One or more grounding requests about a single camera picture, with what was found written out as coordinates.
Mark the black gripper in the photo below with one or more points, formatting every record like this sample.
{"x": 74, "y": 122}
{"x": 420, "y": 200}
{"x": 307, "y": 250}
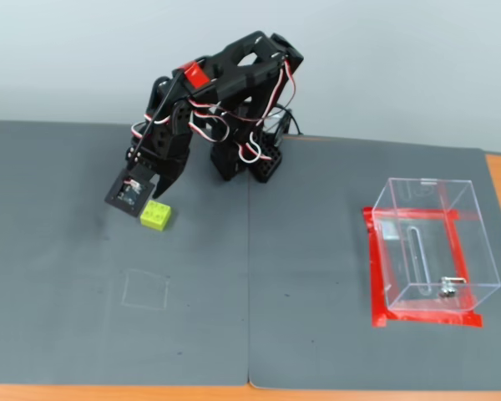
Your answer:
{"x": 169, "y": 172}

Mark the green lego block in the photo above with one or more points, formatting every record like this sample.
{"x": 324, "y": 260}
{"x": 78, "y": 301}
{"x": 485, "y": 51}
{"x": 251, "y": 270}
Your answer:
{"x": 156, "y": 217}

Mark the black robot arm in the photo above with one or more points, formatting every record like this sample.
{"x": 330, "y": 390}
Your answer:
{"x": 242, "y": 79}

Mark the transparent acrylic box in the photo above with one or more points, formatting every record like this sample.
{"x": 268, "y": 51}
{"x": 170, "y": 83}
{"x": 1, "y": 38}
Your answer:
{"x": 426, "y": 250}

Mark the gray mat with chalk square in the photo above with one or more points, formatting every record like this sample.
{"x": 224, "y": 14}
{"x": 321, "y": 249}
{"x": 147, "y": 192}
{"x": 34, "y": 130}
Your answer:
{"x": 67, "y": 250}

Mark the plain gray mat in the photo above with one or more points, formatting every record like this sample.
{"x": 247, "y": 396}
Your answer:
{"x": 317, "y": 250}

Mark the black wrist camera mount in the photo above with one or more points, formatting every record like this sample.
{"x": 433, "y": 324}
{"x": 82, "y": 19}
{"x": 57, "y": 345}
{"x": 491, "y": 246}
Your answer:
{"x": 127, "y": 196}

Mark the red tape frame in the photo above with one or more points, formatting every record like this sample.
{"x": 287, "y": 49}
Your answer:
{"x": 380, "y": 319}

